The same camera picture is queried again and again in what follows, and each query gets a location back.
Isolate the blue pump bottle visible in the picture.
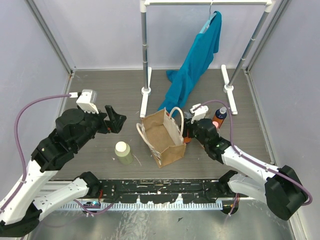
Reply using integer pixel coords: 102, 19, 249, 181
183, 135, 192, 144

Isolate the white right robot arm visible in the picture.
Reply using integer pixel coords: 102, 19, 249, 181
183, 118, 309, 221

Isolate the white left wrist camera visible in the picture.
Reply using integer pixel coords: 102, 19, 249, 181
69, 89, 99, 114

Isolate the pink cap peach bottle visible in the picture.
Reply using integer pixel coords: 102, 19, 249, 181
212, 121, 220, 129

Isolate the light blue clothes hanger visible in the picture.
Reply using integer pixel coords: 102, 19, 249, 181
199, 3, 216, 34

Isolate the burlap canvas tote bag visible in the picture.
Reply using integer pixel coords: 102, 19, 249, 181
136, 107, 186, 168

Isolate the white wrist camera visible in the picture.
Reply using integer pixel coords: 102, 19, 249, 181
189, 103, 209, 124
69, 89, 99, 114

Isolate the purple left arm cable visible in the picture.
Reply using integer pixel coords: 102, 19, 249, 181
0, 92, 120, 216

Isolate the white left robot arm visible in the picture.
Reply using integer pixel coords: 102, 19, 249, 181
0, 105, 127, 238

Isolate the dark pump bottle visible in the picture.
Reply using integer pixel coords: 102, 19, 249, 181
212, 107, 228, 128

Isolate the slotted cable duct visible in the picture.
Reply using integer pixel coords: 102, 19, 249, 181
58, 200, 223, 212

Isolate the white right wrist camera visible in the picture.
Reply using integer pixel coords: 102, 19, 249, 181
189, 103, 209, 124

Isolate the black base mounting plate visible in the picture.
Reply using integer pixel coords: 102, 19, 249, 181
83, 179, 236, 204

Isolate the teal t-shirt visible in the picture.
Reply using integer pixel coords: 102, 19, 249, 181
158, 11, 222, 112

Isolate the metal clothes rack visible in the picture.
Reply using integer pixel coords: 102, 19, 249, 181
139, 0, 275, 118

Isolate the green bottle white cap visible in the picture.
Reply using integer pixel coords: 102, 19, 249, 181
114, 141, 133, 165

